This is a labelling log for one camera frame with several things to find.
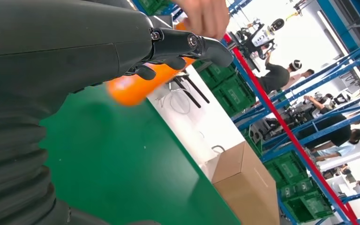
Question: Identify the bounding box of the white ceiling light strip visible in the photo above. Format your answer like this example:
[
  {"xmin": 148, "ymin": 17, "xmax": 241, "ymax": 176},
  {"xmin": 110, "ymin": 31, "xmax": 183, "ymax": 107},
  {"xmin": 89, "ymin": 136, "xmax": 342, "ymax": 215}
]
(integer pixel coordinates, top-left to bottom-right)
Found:
[{"xmin": 316, "ymin": 11, "xmax": 360, "ymax": 85}]

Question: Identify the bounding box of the looped white cable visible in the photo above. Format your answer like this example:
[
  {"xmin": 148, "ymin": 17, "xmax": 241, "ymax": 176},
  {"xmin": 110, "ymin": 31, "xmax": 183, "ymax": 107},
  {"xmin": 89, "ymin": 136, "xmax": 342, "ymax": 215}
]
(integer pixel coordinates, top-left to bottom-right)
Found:
[{"xmin": 159, "ymin": 88, "xmax": 192, "ymax": 115}]

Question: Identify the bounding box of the white and black robot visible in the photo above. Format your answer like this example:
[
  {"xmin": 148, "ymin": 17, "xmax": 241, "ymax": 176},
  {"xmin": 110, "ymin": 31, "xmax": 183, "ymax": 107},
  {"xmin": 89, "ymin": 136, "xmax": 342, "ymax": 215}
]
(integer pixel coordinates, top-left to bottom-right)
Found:
[{"xmin": 229, "ymin": 18, "xmax": 285, "ymax": 60}]

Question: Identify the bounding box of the brown cardboard box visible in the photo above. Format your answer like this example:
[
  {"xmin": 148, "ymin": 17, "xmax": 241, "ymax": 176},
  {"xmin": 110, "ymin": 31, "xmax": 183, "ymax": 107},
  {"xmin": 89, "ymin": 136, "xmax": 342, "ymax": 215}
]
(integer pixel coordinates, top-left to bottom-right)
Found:
[{"xmin": 211, "ymin": 141, "xmax": 281, "ymax": 225}]

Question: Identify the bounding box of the person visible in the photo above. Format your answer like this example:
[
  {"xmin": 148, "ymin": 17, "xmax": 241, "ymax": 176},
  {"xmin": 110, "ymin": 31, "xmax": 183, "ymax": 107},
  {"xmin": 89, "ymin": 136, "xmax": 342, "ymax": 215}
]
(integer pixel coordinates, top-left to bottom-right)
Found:
[
  {"xmin": 287, "ymin": 68, "xmax": 315, "ymax": 92},
  {"xmin": 296, "ymin": 94, "xmax": 360, "ymax": 153},
  {"xmin": 258, "ymin": 59, "xmax": 303, "ymax": 95},
  {"xmin": 310, "ymin": 141, "xmax": 358, "ymax": 163}
]

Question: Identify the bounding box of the black remote with antennas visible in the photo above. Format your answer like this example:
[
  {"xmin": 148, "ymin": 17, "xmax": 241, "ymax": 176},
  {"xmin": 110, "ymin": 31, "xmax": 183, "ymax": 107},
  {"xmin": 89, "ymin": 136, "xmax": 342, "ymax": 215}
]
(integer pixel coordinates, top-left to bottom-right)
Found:
[{"xmin": 167, "ymin": 69, "xmax": 211, "ymax": 109}]

